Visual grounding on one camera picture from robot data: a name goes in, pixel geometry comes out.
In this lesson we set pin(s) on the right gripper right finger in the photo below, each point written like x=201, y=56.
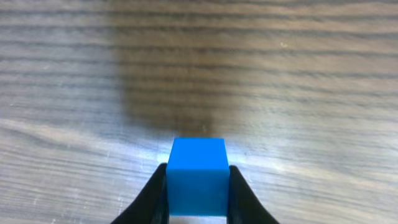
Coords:
x=241, y=205

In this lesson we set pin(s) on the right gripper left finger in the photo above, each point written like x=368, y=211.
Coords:
x=152, y=202

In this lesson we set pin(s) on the blue cube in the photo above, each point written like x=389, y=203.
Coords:
x=197, y=180

